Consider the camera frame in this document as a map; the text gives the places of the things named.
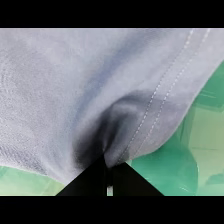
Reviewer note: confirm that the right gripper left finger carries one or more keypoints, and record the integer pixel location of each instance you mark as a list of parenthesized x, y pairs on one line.
[(90, 181)]

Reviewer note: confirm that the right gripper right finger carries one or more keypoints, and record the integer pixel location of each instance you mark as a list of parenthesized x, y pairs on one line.
[(133, 183)]

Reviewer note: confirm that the pale grey-blue shirt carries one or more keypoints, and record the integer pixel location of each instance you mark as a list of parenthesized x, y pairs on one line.
[(66, 86)]

